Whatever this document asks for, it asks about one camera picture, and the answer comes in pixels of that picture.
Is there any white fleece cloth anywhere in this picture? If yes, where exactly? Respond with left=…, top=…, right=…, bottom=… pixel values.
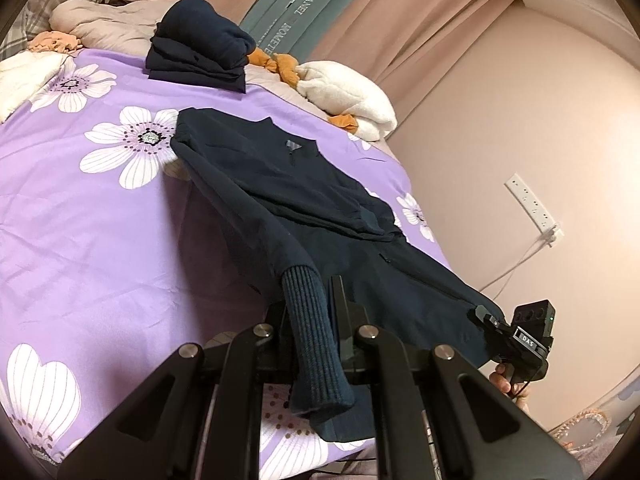
left=0, top=52, right=77, bottom=124

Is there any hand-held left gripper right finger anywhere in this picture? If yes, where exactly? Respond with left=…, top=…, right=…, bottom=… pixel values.
left=325, top=274, right=583, bottom=480

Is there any folded navy clothes stack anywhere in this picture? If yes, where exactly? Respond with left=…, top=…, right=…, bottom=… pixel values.
left=146, top=0, right=257, bottom=94

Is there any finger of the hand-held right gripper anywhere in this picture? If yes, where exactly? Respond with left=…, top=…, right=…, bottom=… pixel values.
left=467, top=305, right=516, bottom=342

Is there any white wall socket strip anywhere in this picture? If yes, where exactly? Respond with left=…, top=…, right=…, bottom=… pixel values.
left=505, top=174, right=564, bottom=249

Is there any peach cloth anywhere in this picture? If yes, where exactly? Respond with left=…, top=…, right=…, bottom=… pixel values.
left=27, top=30, right=84, bottom=56

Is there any beige quilt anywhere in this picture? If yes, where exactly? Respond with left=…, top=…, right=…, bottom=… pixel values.
left=49, top=0, right=301, bottom=88

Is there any pink curtain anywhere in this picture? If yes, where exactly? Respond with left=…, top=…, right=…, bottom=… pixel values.
left=115, top=0, right=541, bottom=126

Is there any person's right hand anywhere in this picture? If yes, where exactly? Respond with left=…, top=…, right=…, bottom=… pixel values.
left=489, top=362, right=531, bottom=411

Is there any white power cable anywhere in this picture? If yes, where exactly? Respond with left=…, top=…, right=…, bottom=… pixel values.
left=479, top=232, right=557, bottom=302

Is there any grey-green curtain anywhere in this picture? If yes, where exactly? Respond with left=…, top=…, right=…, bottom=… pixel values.
left=240, top=0, right=396, bottom=61

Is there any purple floral bedsheet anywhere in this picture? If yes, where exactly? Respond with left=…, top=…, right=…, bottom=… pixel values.
left=0, top=47, right=451, bottom=471

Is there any white goose plush toy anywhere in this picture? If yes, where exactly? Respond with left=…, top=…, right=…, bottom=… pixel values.
left=247, top=49, right=399, bottom=142

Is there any navy zip jacket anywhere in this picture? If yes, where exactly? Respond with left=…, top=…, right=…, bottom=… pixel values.
left=170, top=107, right=511, bottom=443

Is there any lace-trimmed grey cloth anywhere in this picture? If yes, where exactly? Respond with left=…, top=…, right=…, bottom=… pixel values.
left=547, top=375, right=636, bottom=456

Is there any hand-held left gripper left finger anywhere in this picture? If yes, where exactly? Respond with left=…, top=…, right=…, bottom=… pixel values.
left=57, top=302, right=292, bottom=480

